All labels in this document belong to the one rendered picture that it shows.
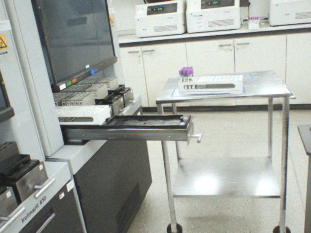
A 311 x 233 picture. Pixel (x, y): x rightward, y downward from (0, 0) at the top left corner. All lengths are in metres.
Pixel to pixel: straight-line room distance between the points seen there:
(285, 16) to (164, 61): 1.32
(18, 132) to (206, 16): 2.64
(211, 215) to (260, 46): 1.99
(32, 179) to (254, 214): 1.37
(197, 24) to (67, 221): 2.64
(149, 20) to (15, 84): 2.58
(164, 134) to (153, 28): 2.48
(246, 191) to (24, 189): 1.11
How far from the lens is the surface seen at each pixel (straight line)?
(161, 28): 3.52
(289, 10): 3.41
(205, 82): 1.46
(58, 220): 1.20
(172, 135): 1.16
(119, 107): 1.62
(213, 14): 3.41
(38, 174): 1.08
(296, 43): 3.45
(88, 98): 1.49
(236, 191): 1.71
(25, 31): 1.20
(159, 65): 3.58
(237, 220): 1.97
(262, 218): 2.00
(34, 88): 1.20
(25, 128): 1.15
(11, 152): 1.09
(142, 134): 1.19
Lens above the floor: 1.25
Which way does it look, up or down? 20 degrees down
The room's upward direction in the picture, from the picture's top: 7 degrees counter-clockwise
